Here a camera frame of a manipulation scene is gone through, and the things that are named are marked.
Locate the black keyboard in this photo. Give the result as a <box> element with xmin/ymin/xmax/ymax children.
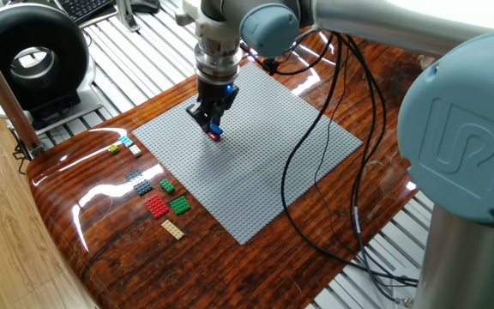
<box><xmin>51</xmin><ymin>0</ymin><xmax>117</xmax><ymax>25</ymax></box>

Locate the black cable with grey sleeve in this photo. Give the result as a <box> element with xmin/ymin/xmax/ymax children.
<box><xmin>336</xmin><ymin>33</ymin><xmax>419</xmax><ymax>306</ymax></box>

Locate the dark grey Lego plate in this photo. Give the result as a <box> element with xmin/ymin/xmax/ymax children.
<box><xmin>125</xmin><ymin>169</ymin><xmax>154</xmax><ymax>197</ymax></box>

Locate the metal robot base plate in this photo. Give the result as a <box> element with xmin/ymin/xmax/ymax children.
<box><xmin>390</xmin><ymin>268</ymin><xmax>422</xmax><ymax>309</ymax></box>

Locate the aluminium bracket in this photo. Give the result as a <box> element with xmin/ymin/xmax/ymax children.
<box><xmin>115</xmin><ymin>0</ymin><xmax>141</xmax><ymax>33</ymax></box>

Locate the glossy wood-grain table mat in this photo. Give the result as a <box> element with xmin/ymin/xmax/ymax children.
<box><xmin>26</xmin><ymin>27</ymin><xmax>441</xmax><ymax>309</ymax></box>

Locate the red Lego plate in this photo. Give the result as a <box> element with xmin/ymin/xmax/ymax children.
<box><xmin>144</xmin><ymin>194</ymin><xmax>171</xmax><ymax>220</ymax></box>

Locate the black computer mouse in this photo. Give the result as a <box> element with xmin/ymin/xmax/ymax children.
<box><xmin>130</xmin><ymin>0</ymin><xmax>161</xmax><ymax>14</ymax></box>

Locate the green square Lego plate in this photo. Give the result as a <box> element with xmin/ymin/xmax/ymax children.
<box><xmin>169</xmin><ymin>196</ymin><xmax>192</xmax><ymax>216</ymax></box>

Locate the black cable with ferrite bead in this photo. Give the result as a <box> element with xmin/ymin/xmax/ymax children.
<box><xmin>238</xmin><ymin>32</ymin><xmax>419</xmax><ymax>288</ymax></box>

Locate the tan Lego plate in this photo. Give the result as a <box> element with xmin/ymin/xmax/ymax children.
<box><xmin>160</xmin><ymin>219</ymin><xmax>185</xmax><ymax>241</ymax></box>

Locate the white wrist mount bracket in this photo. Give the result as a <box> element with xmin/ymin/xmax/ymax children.
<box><xmin>174</xmin><ymin>0</ymin><xmax>242</xmax><ymax>43</ymax></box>

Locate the grey Lego baseplate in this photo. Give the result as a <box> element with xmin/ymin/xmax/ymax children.
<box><xmin>131</xmin><ymin>63</ymin><xmax>364</xmax><ymax>245</ymax></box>

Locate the brown wooden pole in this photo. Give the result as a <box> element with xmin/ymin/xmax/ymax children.
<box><xmin>0</xmin><ymin>25</ymin><xmax>45</xmax><ymax>158</ymax></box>

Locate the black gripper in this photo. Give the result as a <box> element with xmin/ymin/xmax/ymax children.
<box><xmin>185</xmin><ymin>80</ymin><xmax>241</xmax><ymax>133</ymax></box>

